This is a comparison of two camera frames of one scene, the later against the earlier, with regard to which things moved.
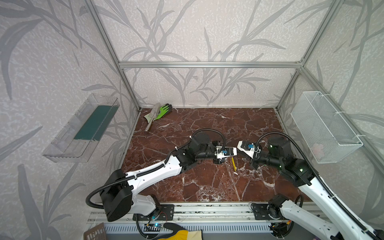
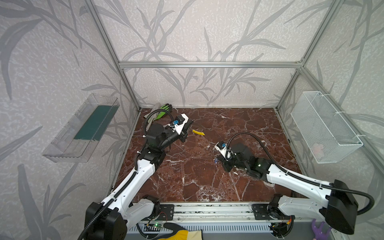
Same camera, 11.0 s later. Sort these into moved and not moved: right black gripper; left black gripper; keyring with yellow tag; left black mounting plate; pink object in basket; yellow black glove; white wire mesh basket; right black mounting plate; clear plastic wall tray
Moved: left black gripper; keyring with yellow tag; right black gripper
Not moved: left black mounting plate; white wire mesh basket; clear plastic wall tray; right black mounting plate; yellow black glove; pink object in basket
